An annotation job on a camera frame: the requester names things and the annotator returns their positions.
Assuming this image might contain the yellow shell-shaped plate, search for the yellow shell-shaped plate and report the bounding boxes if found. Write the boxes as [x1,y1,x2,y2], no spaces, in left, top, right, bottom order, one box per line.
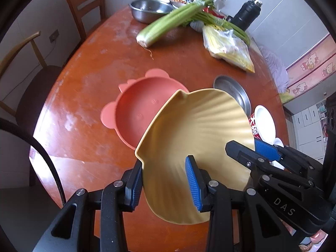
[135,89,255,225]

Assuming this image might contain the shallow steel pan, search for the shallow steel pan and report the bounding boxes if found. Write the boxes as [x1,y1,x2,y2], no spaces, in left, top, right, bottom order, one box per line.
[213,75,252,117]

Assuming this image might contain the orange bear-shaped plate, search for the orange bear-shaped plate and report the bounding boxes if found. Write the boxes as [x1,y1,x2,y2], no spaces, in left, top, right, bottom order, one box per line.
[100,68,188,150]

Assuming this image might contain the white bowl red pattern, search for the white bowl red pattern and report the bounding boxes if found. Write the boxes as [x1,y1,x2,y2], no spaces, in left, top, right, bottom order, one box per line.
[249,105,276,145]

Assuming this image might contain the white cabinet shelf unit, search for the white cabinet shelf unit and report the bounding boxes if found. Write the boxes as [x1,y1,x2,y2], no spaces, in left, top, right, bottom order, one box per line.
[291,100,328,164]

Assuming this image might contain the pink clothes pile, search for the pink clothes pile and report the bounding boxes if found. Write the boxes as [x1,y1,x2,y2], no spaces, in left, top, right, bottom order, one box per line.
[259,46,289,93]

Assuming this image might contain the Hello Kitty pink curtain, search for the Hello Kitty pink curtain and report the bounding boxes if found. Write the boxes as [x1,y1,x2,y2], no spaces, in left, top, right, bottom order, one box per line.
[280,35,335,104]

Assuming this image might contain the yellow noodles plastic bag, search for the yellow noodles plastic bag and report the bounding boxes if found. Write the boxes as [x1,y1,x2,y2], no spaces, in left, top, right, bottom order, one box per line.
[202,25,255,73]

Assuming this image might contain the curved-back wooden chair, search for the curved-back wooden chair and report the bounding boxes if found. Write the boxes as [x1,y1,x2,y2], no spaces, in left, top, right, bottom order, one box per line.
[0,31,64,137]

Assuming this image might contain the white foam net fruit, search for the white foam net fruit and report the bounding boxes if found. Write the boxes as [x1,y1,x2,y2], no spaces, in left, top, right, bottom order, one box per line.
[189,21,205,33]

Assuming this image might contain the black thermos flask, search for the black thermos flask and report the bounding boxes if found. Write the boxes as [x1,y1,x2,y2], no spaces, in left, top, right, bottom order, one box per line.
[231,0,263,31]

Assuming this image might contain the red plastic bag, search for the red plastic bag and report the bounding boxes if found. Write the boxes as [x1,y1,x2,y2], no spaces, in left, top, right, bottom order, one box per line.
[203,6,227,19]

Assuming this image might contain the long celery bunch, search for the long celery bunch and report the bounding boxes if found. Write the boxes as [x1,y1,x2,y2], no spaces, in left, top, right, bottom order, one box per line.
[135,0,215,49]

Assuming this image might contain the steel basin at back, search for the steel basin at back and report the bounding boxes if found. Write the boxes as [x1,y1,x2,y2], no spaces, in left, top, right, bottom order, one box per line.
[129,0,174,24]

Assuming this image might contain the brown slatted wooden chair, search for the brown slatted wooden chair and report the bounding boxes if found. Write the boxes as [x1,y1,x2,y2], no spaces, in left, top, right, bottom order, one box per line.
[66,0,106,43]

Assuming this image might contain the black cable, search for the black cable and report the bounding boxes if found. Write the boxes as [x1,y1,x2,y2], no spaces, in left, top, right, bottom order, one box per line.
[0,118,67,207]

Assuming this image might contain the low wall socket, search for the low wall socket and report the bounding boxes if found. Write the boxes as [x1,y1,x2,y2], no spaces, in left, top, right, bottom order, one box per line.
[49,29,59,43]

